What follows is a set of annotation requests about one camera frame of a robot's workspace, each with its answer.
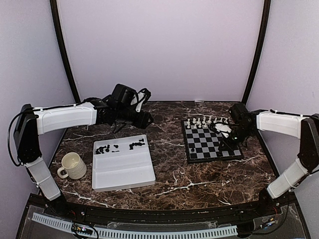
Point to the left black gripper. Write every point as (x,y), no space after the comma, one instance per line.
(142,122)

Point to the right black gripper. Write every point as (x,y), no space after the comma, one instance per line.
(229,147)

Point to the black grey chessboard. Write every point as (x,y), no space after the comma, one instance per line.
(206,144)

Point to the white plastic tray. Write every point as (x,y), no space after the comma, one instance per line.
(125,169)

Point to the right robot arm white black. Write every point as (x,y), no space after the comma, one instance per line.
(288,133)

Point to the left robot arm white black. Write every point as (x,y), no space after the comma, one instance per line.
(122,107)

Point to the black chess pieces right cluster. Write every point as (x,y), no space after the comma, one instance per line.
(140,142)

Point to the black chess pieces cluster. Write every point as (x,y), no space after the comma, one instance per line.
(107,149)
(140,142)

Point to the white chess pieces row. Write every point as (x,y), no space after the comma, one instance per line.
(204,122)

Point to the black chess pieces left cluster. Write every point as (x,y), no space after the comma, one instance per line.
(107,149)

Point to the cream ceramic mug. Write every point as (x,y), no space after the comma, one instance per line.
(72,166)

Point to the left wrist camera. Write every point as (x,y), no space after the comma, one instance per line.
(142,97)

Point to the right black frame post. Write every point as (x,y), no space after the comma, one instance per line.
(258,51)

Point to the black frame post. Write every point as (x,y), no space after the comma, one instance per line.
(63,50)
(258,51)

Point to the black front rail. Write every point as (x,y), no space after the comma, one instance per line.
(238,214)

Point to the left black frame post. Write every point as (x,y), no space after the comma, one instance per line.
(63,50)

